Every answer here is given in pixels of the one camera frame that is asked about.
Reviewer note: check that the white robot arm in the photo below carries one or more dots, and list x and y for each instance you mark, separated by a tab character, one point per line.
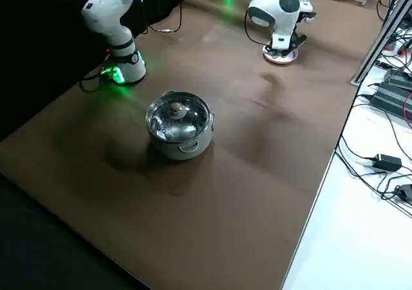
109	16
267	4

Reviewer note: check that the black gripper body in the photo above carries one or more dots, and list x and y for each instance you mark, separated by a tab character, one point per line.
294	36

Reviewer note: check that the small black power adapter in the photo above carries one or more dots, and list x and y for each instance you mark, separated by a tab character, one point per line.
387	162
405	191

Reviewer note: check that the grey electric cooking pot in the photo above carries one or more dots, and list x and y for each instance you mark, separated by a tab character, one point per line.
180	145

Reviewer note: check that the aluminium post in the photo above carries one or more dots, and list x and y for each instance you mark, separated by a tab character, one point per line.
375	45

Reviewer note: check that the glass pot lid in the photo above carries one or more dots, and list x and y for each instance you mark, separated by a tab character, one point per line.
170	119

